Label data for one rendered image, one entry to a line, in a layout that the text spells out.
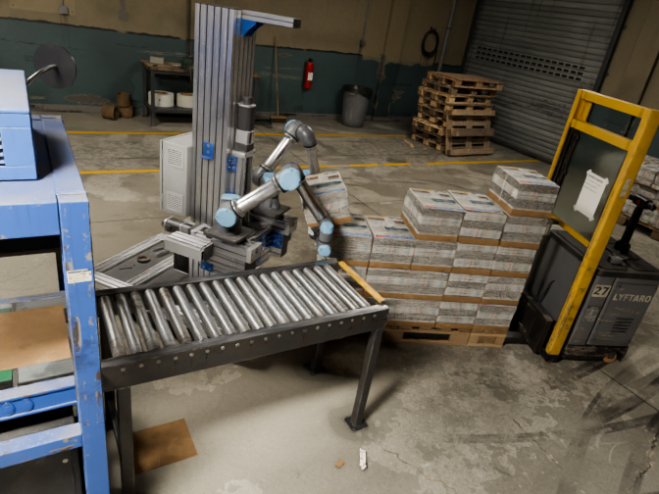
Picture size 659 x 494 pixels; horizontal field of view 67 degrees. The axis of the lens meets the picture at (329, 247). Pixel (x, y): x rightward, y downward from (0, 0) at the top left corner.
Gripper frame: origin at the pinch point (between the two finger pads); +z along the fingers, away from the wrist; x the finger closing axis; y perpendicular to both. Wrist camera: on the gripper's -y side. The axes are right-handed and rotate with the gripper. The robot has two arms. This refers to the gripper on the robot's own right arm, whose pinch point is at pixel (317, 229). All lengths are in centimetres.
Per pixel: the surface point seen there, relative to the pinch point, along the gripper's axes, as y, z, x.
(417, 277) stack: -47, -9, -61
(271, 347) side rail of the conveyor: 1, -108, 36
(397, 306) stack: -68, -8, -45
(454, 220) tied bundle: -9, -8, -88
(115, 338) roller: 27, -114, 94
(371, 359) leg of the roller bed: -38, -87, -11
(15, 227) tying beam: 96, -157, 86
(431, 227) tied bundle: -12, -8, -73
